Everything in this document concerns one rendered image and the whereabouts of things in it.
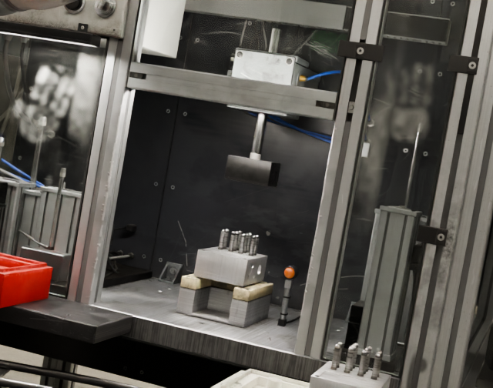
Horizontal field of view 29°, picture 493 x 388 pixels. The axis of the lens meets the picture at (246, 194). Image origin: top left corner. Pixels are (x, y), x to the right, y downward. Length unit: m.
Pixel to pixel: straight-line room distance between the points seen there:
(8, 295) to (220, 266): 0.38
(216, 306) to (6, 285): 0.43
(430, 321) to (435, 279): 0.07
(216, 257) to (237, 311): 0.10
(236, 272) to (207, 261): 0.06
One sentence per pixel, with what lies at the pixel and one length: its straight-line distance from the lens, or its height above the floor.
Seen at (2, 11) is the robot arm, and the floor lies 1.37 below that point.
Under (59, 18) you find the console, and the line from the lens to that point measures 1.73.
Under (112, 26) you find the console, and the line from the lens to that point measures 1.68.
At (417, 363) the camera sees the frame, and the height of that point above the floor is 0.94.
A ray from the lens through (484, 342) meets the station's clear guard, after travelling 1.55.
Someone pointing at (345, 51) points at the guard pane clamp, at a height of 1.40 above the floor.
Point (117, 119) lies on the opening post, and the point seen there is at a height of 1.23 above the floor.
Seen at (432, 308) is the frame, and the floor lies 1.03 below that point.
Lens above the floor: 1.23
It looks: 3 degrees down
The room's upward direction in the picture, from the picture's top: 10 degrees clockwise
